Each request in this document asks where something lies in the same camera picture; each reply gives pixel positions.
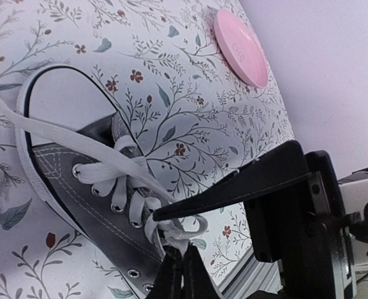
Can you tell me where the pink plate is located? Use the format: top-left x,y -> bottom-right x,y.
213,9 -> 268,88

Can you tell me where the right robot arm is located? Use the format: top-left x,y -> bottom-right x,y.
153,140 -> 368,298

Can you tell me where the grey canvas sneaker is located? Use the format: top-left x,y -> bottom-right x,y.
16,65 -> 208,298

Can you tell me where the white shoelace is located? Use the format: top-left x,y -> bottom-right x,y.
0,98 -> 208,250

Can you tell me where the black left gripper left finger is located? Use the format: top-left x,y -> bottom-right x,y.
146,246 -> 183,299

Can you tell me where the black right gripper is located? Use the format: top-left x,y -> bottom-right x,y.
153,140 -> 356,298

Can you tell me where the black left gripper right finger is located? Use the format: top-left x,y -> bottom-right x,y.
182,244 -> 222,299

